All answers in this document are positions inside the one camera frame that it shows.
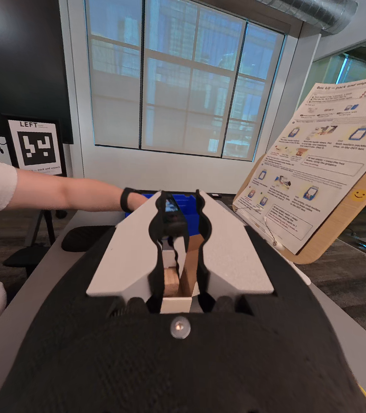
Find printed tag poster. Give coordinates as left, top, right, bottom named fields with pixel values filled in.
left=8, top=119, right=63, bottom=177

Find black chair seat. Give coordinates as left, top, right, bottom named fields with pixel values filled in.
left=2, top=245, right=52, bottom=278

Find printed instruction sheet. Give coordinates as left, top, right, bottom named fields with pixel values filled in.
left=233, top=75, right=366, bottom=255

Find black poster stand legs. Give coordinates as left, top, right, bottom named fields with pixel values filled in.
left=25, top=209, right=68, bottom=246

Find white cardboard box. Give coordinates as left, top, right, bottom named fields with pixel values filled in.
left=160, top=235, right=200, bottom=314

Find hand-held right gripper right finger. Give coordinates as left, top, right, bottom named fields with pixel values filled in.
left=196, top=189, right=274, bottom=313

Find black wrist strap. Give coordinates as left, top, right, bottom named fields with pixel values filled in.
left=120, top=188, right=142, bottom=213

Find person's left forearm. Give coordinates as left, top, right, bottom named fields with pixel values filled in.
left=0, top=154, right=129, bottom=214

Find blue plastic bin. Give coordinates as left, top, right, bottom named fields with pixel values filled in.
left=124, top=193, right=200, bottom=235

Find silver ventilation duct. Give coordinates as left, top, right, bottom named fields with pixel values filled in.
left=257, top=0, right=358, bottom=37

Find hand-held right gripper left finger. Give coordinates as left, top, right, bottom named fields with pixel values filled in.
left=86, top=190, right=168, bottom=313

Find black wall screen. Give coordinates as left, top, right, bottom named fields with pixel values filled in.
left=0, top=0, right=74, bottom=145

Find white metal stand base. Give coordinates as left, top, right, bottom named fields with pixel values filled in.
left=232, top=154, right=366, bottom=286

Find large grid window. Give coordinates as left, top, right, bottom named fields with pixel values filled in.
left=84, top=0, right=287, bottom=162

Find black padded armrest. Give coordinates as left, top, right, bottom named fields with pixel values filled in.
left=61, top=225, right=116, bottom=253

